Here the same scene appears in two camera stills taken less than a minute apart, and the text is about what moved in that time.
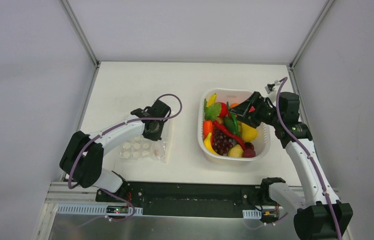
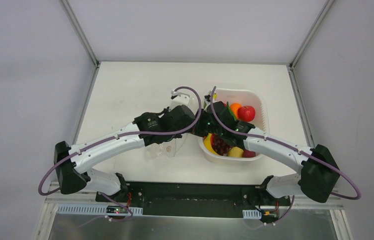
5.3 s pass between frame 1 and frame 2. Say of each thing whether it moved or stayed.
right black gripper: moved
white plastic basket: stayed
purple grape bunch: stayed
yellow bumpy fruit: stayed
